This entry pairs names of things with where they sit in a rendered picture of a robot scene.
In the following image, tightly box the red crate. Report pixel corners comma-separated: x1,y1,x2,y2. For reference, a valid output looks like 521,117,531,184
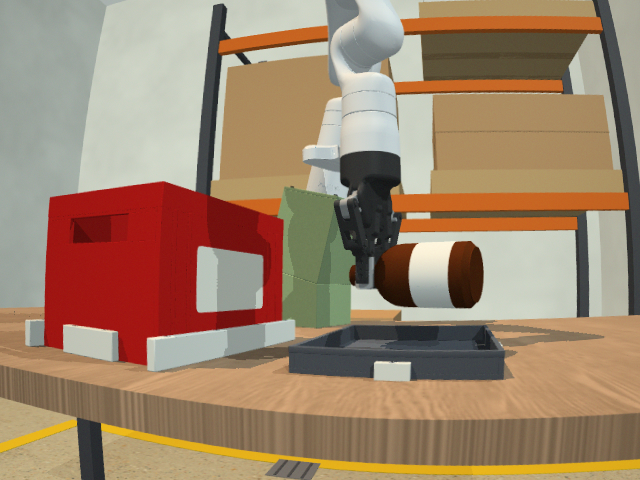
44,181,284,366

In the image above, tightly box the brown glass bottle with white label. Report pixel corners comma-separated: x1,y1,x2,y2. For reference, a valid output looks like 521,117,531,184
374,241,484,309

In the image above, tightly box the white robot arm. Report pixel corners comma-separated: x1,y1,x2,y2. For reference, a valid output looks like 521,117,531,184
302,0,404,198

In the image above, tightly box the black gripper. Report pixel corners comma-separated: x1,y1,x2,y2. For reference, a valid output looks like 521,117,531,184
334,151,402,289

